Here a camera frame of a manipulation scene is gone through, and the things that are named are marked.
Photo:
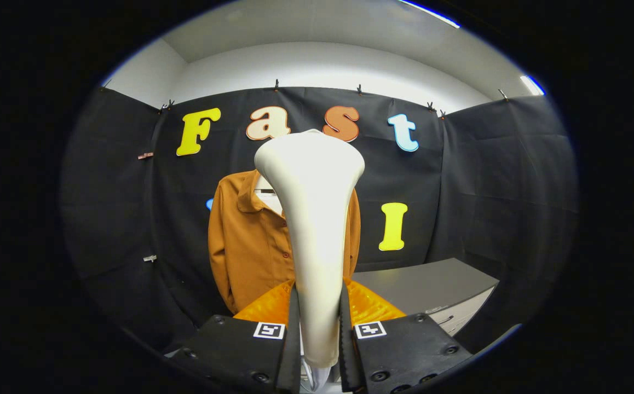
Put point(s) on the grey cabinet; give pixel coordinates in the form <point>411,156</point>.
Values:
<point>426,282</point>

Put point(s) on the white mannequin torso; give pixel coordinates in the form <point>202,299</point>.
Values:
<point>273,203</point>

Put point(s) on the row of black clips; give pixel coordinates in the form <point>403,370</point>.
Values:
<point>276,85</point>

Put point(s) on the white clip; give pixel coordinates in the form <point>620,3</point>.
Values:
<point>150,258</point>

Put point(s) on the long ceiling light panel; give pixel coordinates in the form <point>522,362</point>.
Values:
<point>432,12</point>

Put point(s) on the brown button-up shirt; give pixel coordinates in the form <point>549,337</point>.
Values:
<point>246,246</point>

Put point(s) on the white garment steamer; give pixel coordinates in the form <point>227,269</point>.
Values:
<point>311,219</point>

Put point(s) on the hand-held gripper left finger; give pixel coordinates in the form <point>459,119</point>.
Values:
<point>293,355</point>

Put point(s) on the pink clip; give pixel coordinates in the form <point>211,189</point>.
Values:
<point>145,156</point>

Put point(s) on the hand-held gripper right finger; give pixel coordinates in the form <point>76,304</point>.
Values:
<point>346,355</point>

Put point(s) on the small ceiling light panel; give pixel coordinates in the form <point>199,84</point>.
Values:
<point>531,85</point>

